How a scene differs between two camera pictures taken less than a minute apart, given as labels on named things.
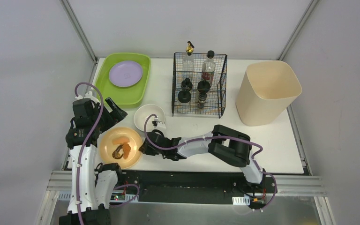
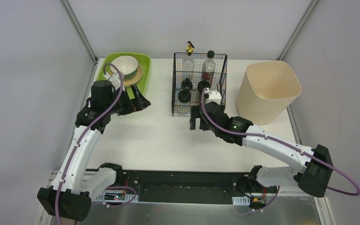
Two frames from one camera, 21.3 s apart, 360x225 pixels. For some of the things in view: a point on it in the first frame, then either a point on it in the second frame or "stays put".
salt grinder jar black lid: x=203 y=86 stays put
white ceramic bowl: x=143 y=111 to x=128 y=64
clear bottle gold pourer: x=189 y=64 stays put
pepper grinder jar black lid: x=184 y=96 stays put
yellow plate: x=107 y=147 to x=128 y=81
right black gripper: x=148 y=146 to x=200 y=114
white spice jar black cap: x=186 y=85 stays put
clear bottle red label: x=208 y=67 stays put
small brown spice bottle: x=202 y=96 stays put
